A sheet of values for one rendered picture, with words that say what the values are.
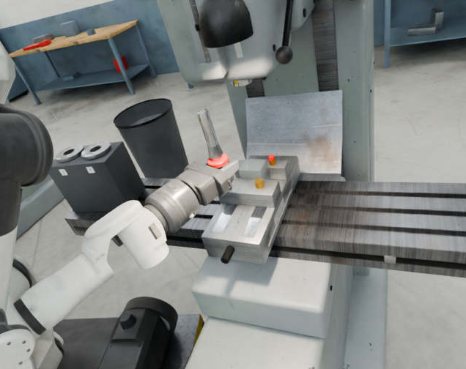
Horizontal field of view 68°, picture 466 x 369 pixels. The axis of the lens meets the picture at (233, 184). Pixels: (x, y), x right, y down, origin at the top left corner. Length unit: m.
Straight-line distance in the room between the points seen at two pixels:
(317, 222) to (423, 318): 1.05
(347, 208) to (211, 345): 0.49
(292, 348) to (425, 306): 1.06
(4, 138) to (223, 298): 0.63
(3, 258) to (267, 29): 0.53
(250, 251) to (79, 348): 0.78
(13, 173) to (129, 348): 0.87
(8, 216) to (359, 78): 0.96
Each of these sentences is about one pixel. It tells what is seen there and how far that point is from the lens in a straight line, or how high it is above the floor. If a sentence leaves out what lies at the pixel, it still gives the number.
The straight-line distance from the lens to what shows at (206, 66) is 0.65.
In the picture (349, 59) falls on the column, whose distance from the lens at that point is 1.12.
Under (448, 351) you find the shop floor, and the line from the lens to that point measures 1.79.
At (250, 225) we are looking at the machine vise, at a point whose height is 1.00.
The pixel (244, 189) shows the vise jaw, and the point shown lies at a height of 1.04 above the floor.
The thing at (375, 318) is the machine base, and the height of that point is 0.20.
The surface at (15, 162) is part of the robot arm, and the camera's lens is 0.47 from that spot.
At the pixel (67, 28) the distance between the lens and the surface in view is 6.53.
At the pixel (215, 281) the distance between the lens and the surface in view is 0.92.
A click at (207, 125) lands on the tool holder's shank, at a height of 1.25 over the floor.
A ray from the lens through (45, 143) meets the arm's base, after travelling 0.48.
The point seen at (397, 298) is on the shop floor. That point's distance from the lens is 1.89.
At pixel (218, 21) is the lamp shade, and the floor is 1.45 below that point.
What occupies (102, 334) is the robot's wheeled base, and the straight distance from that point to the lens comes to 1.36.
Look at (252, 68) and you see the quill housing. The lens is 0.67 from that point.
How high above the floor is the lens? 1.54
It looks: 34 degrees down
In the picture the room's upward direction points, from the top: 17 degrees counter-clockwise
